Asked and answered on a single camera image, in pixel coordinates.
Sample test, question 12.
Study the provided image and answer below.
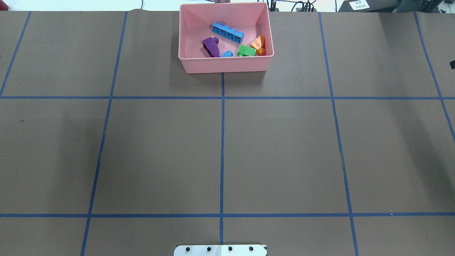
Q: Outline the orange sloped toy block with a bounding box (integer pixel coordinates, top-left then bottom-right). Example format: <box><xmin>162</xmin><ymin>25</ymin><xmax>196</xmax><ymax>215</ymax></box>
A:
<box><xmin>249</xmin><ymin>35</ymin><xmax>266</xmax><ymax>56</ymax></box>

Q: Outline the green toy block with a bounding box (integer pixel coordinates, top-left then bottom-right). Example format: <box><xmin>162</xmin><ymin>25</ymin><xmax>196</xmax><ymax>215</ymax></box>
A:
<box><xmin>237</xmin><ymin>45</ymin><xmax>257</xmax><ymax>57</ymax></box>

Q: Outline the small blue toy block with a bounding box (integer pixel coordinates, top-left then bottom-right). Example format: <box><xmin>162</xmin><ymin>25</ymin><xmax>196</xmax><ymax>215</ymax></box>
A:
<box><xmin>221</xmin><ymin>50</ymin><xmax>234</xmax><ymax>57</ymax></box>

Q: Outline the long blue toy block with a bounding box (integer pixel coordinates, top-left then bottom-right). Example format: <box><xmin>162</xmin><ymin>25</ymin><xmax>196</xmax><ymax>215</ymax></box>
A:
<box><xmin>212</xmin><ymin>22</ymin><xmax>245</xmax><ymax>45</ymax></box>

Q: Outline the purple sloped toy block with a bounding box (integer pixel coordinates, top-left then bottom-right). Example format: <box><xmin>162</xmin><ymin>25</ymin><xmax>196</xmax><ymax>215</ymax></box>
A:
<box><xmin>202</xmin><ymin>37</ymin><xmax>220</xmax><ymax>57</ymax></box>

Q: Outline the black box with label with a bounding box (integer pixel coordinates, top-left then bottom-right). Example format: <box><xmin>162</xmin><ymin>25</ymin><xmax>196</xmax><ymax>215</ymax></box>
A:
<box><xmin>337</xmin><ymin>0</ymin><xmax>400</xmax><ymax>12</ymax></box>

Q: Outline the pink plastic box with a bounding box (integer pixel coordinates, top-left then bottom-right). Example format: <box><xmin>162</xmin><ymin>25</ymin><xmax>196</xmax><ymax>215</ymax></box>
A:
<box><xmin>178</xmin><ymin>2</ymin><xmax>274</xmax><ymax>74</ymax></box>

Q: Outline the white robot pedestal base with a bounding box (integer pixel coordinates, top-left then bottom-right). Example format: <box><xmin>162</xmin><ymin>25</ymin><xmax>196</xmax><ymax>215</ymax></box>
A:
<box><xmin>173</xmin><ymin>244</ymin><xmax>268</xmax><ymax>256</ymax></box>

